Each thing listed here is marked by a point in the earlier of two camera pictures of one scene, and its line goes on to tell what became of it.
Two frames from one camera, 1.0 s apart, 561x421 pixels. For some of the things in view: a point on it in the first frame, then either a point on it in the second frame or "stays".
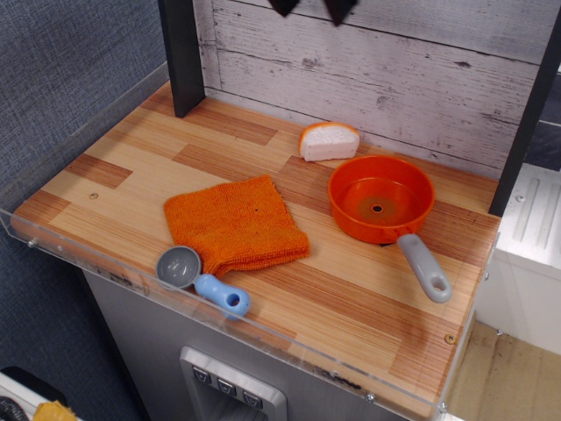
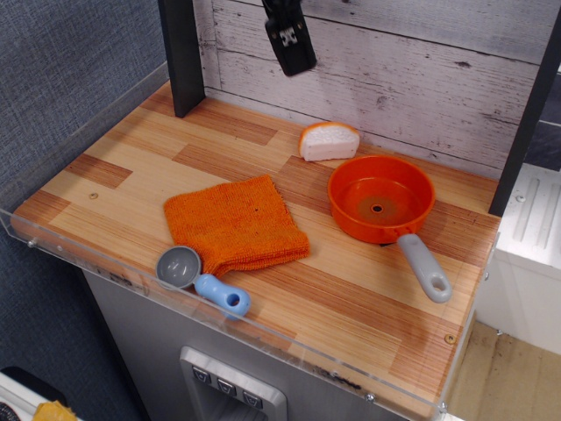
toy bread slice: (329, 140) stays
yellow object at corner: (53, 411) stays
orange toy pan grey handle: (376, 199) stays
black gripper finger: (284, 6) → (288, 35)
